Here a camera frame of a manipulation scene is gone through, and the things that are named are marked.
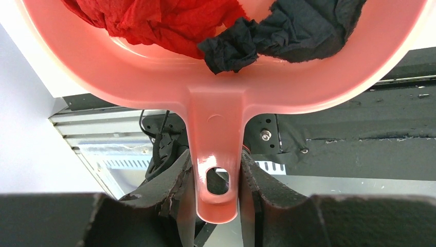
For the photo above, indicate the black paper scrap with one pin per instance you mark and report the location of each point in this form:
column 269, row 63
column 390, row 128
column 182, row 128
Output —
column 295, row 31

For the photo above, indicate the left white slotted cable duct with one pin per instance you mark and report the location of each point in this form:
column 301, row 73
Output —
column 138, row 163

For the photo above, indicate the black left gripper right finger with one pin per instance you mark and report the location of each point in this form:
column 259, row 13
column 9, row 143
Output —
column 272, row 214

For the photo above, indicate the red paper scrap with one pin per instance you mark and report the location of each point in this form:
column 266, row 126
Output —
column 175, row 25

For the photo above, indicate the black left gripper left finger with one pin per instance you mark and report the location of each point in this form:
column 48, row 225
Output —
column 163, row 209

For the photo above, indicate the pink dustpan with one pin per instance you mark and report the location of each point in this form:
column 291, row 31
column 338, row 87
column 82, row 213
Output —
column 216, row 108

